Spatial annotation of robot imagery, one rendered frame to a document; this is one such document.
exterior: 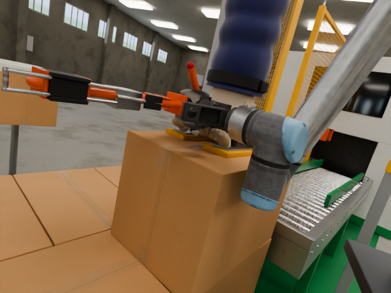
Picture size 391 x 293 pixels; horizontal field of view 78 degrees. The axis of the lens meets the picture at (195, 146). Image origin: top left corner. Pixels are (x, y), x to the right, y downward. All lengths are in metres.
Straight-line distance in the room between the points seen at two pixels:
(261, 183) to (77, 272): 0.59
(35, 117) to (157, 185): 1.49
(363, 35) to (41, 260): 1.02
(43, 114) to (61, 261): 1.39
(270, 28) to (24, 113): 1.71
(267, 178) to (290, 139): 0.10
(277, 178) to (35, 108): 1.82
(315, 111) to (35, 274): 0.85
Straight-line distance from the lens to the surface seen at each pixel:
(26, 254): 0.94
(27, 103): 2.07
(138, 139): 0.80
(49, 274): 0.86
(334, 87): 0.66
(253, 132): 0.55
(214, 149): 0.77
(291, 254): 1.31
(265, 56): 0.89
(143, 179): 0.79
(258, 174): 0.55
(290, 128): 0.52
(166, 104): 0.66
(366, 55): 0.67
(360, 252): 0.99
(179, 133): 0.88
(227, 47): 0.88
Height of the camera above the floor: 1.12
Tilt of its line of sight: 13 degrees down
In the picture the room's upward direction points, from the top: 13 degrees clockwise
